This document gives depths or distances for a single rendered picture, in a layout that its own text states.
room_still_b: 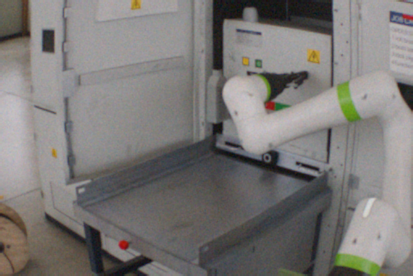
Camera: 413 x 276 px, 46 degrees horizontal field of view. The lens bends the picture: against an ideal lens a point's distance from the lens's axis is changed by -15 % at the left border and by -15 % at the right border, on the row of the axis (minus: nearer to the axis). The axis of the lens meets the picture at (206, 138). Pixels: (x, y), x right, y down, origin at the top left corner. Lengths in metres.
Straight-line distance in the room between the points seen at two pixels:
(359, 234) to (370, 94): 0.41
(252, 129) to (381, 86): 0.44
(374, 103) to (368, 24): 0.37
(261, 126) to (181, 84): 0.69
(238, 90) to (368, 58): 0.46
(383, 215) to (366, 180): 0.64
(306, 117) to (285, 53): 0.51
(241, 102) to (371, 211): 0.58
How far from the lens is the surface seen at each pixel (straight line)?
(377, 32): 1.74
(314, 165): 2.04
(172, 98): 2.22
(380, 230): 1.25
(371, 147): 1.84
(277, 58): 2.04
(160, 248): 1.60
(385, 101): 1.47
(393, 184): 1.48
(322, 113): 1.53
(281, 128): 1.59
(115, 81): 2.07
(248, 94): 1.63
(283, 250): 1.84
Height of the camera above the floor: 1.65
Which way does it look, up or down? 19 degrees down
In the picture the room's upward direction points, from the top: straight up
